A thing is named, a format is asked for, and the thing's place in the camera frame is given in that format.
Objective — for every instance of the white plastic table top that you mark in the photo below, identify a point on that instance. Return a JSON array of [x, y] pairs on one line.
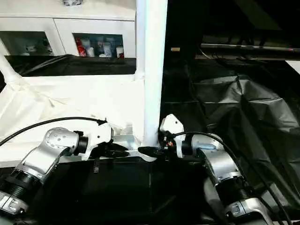
[[70, 98]]

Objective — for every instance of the white plastic table leg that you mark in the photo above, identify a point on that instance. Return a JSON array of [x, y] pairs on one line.
[[138, 47], [8, 68], [153, 70]]

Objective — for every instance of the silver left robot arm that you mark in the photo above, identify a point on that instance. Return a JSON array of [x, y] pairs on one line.
[[47, 150]]

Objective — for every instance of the black plastic mat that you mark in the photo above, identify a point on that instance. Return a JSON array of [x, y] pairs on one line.
[[234, 117]]

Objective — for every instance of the small tan label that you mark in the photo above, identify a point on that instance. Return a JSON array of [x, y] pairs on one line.
[[175, 49]]

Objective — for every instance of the red bottle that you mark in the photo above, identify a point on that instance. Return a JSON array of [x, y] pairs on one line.
[[80, 48]]

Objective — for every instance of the white sideboard cabinet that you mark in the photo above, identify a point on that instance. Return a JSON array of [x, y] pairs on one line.
[[58, 21]]

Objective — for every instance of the white flat board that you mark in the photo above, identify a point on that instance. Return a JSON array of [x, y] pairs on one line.
[[294, 66]]

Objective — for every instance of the silvery ornament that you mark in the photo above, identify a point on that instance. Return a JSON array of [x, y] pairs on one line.
[[71, 2]]

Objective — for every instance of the dark metal rail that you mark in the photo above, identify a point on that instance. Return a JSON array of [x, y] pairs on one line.
[[253, 47]]

